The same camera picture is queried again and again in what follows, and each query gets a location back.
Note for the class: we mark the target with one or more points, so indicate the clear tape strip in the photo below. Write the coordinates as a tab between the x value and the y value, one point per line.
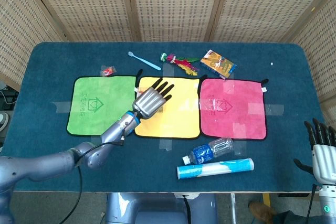
273	109
166	144
194	105
61	106
168	69
240	148
228	87

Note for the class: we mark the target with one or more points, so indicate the brown shoe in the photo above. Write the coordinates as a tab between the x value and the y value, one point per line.
261	211

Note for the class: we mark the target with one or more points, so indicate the woven folding screen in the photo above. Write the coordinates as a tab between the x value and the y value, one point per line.
168	3

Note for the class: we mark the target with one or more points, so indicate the pink microfibre cloth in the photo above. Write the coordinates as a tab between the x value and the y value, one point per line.
231	119

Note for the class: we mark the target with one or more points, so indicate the small red candy packet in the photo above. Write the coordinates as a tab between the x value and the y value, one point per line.
107	71

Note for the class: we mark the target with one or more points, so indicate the colourful feather shuttlecock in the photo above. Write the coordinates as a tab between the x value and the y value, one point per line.
181	62

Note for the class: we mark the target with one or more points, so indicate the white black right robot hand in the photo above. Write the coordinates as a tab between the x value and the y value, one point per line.
324	161

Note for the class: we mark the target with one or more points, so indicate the green microfibre cloth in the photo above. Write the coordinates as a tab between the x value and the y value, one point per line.
86	93

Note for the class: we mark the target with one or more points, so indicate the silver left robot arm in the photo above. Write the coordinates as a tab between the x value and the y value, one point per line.
47	162

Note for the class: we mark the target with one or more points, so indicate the light blue toothbrush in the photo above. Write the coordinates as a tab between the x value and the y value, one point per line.
147	62

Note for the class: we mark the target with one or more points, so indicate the yellow microfibre cloth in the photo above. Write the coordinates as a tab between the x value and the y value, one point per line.
178	119

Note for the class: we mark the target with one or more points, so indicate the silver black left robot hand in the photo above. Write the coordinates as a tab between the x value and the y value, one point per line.
149	102

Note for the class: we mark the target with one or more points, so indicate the orange blue card pack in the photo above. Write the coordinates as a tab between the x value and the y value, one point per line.
218	64

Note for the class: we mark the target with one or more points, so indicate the empty clear plastic bottle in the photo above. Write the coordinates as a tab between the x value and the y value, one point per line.
204	151

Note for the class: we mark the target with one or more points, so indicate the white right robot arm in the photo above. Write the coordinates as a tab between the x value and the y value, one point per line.
328	203

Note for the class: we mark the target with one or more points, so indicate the blue white rolled tube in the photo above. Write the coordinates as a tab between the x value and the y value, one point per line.
210	169

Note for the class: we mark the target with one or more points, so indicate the white table leg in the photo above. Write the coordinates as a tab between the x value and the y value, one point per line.
232	208

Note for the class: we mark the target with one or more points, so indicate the grey robot torso base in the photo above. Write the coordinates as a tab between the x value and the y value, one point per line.
157	211

